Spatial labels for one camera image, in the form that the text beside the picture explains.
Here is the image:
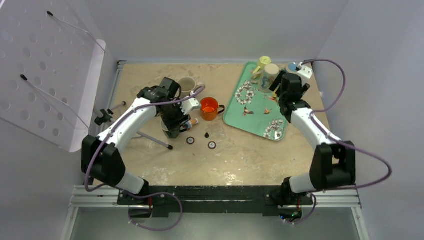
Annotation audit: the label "purple cable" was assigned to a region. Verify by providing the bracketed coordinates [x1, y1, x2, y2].
[283, 58, 393, 226]
[84, 84, 206, 232]

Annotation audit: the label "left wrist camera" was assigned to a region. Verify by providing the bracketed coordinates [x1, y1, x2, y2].
[180, 97, 201, 115]

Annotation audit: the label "ice cream cone toy figure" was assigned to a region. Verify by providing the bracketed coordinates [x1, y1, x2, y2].
[185, 118, 199, 131]

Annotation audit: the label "cream mug with coral print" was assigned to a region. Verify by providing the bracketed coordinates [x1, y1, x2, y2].
[177, 77, 205, 99]

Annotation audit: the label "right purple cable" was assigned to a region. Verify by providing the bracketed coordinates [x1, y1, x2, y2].
[283, 58, 393, 226]

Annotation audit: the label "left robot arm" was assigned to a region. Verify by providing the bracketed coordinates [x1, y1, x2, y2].
[81, 77, 203, 205]

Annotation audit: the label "aluminium frame rail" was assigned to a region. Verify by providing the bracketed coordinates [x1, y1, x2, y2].
[68, 186, 362, 208]

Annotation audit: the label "blue mug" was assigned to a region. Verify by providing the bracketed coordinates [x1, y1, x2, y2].
[285, 62, 302, 75]

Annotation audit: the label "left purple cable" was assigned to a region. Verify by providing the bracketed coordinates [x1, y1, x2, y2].
[84, 84, 206, 232]

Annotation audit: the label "beige dragon print mug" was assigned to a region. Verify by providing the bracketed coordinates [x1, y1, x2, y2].
[257, 63, 281, 93]

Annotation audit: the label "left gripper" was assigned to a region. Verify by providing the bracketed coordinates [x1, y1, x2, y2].
[159, 99, 191, 133]

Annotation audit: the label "white perforated panel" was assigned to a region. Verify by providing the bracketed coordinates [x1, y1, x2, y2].
[0, 0, 106, 153]

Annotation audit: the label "orange mug black handle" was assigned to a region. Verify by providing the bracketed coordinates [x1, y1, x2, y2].
[200, 97, 225, 121]

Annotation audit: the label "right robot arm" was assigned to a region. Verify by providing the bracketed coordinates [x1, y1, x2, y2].
[270, 71, 356, 204]

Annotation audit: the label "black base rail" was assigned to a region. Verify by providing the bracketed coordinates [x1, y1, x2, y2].
[117, 185, 313, 218]

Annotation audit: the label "green floral tray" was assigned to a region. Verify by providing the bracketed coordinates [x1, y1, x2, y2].
[223, 62, 288, 142]

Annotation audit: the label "lime green mug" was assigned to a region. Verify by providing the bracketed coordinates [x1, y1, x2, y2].
[252, 56, 272, 79]

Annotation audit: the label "dark teal mug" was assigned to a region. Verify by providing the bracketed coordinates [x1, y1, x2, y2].
[160, 120, 188, 139]

